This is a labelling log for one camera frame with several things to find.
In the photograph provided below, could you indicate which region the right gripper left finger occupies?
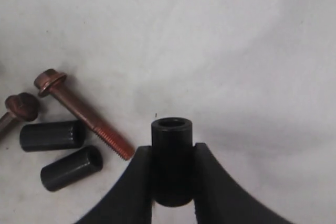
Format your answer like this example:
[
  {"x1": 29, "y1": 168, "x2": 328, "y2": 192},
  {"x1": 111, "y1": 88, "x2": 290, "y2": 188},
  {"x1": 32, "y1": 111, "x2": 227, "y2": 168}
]
[{"x1": 74, "y1": 145, "x2": 158, "y2": 224}]

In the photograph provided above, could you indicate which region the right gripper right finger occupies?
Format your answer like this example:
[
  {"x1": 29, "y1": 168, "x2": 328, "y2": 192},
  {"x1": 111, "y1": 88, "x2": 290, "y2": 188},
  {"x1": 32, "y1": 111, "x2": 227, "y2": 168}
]
[{"x1": 192, "y1": 142, "x2": 290, "y2": 224}]

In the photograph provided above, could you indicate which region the black cylindrical sleeve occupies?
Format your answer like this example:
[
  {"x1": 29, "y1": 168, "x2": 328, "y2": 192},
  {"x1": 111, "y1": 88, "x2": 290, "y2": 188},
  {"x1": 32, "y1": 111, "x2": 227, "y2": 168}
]
[
  {"x1": 40, "y1": 145, "x2": 104, "y2": 193},
  {"x1": 151, "y1": 117, "x2": 196, "y2": 207},
  {"x1": 19, "y1": 120, "x2": 86, "y2": 152}
]

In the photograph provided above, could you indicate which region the copper flange bolt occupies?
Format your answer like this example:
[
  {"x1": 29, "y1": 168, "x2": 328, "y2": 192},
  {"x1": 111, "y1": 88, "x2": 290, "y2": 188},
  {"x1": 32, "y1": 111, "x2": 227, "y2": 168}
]
[
  {"x1": 0, "y1": 92, "x2": 40, "y2": 142},
  {"x1": 34, "y1": 69, "x2": 135, "y2": 162}
]

